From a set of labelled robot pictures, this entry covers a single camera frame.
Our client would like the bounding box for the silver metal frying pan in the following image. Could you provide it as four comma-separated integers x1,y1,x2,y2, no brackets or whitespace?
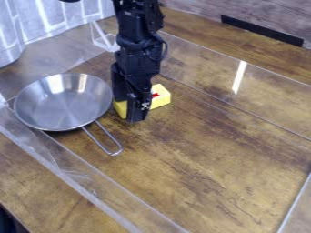
14,73,123,157

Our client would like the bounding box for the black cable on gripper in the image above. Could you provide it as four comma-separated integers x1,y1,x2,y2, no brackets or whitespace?
59,0,170,63

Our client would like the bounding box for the white sheer curtain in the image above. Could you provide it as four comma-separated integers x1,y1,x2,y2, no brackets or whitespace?
0,0,115,68

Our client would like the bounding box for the yellow butter block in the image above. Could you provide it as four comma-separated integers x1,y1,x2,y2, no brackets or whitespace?
114,84,171,119

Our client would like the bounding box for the black strip on table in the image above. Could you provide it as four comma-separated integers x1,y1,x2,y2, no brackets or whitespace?
222,15,305,47

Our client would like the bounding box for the clear acrylic barrier wall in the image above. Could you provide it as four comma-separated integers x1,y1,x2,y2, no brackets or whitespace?
0,17,311,233

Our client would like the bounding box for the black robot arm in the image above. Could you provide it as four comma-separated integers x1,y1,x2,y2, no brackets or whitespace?
111,0,168,123

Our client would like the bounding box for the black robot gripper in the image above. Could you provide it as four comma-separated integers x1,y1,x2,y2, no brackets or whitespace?
111,35,163,123

